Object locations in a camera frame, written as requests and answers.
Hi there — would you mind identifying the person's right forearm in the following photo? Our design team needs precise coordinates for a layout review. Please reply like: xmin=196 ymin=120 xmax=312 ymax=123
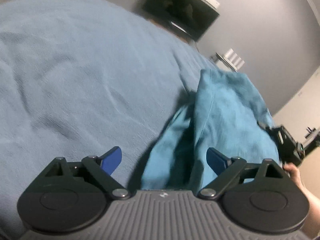
xmin=302 ymin=189 xmax=320 ymax=239

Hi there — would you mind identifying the black flat screen television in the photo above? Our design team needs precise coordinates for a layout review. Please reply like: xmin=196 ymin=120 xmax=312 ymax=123
xmin=143 ymin=0 xmax=220 ymax=42

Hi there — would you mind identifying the light blue bed blanket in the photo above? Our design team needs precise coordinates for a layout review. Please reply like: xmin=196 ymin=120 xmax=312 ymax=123
xmin=1 ymin=0 xmax=213 ymax=239

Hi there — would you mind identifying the teal zip-up jacket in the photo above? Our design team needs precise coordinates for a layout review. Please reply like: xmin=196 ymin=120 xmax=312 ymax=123
xmin=141 ymin=69 xmax=279 ymax=192

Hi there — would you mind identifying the person's right hand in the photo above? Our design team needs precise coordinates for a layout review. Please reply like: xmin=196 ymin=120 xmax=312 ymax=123
xmin=283 ymin=163 xmax=308 ymax=198

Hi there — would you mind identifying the white wifi router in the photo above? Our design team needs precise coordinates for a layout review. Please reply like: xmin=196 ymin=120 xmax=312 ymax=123
xmin=215 ymin=48 xmax=245 ymax=72

